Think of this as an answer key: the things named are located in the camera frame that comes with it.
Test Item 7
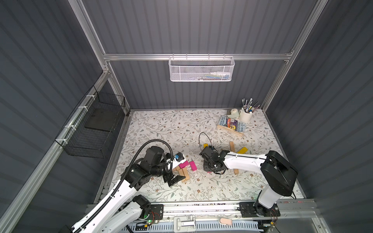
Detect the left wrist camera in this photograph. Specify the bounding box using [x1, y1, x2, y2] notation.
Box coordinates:
[172, 152, 187, 169]

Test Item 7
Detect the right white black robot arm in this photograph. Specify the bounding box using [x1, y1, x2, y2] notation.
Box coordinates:
[200, 146, 298, 216]

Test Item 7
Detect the black wire side basket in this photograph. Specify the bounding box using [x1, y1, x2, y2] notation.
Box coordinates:
[55, 88, 126, 159]

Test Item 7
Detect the white pen cup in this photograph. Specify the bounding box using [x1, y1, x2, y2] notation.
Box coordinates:
[239, 109, 254, 124]

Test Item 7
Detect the white wire wall basket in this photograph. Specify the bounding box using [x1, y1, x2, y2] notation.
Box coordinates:
[168, 56, 235, 82]

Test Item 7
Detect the natural wood block long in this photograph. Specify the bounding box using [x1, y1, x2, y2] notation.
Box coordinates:
[229, 141, 236, 152]

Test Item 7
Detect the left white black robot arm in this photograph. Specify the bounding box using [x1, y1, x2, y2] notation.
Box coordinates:
[60, 139, 185, 233]

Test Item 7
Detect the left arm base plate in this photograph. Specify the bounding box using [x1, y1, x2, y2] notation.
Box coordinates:
[122, 203, 164, 221]

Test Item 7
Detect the yellow thin block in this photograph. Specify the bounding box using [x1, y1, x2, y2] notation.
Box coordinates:
[237, 147, 248, 154]

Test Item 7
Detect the pink eraser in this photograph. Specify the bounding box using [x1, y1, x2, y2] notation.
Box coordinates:
[219, 217, 233, 226]

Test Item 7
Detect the natural wood block pair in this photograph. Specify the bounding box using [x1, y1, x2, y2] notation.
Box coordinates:
[178, 167, 190, 183]

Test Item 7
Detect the white tape roll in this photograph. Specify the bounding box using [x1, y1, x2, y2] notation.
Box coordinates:
[227, 108, 240, 119]

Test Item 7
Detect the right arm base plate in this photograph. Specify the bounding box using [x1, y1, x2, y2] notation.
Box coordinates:
[237, 202, 281, 217]

